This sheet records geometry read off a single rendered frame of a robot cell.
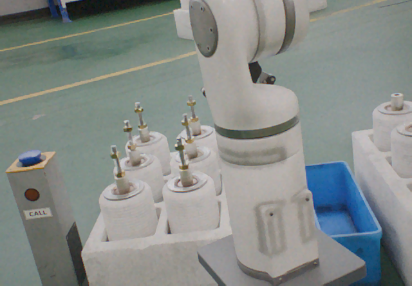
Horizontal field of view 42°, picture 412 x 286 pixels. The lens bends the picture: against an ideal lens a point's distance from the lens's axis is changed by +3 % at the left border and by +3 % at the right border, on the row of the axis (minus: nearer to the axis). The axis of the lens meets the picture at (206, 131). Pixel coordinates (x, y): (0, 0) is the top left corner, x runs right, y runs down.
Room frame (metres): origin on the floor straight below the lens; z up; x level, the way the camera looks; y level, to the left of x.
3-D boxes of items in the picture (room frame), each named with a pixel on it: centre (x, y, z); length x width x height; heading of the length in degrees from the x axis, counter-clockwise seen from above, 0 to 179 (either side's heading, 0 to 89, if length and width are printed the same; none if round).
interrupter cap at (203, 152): (0.97, 0.04, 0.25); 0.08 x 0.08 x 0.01
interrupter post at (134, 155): (0.98, 0.15, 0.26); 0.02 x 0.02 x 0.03
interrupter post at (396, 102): (1.03, -0.40, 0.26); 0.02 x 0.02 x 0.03
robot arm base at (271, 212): (0.52, -0.06, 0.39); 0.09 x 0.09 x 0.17; 22
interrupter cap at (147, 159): (0.98, 0.15, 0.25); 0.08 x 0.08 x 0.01
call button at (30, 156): (0.93, 0.33, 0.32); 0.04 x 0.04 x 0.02
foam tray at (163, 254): (0.97, 0.04, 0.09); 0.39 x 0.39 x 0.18; 83
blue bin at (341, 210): (0.95, -0.24, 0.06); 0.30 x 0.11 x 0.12; 174
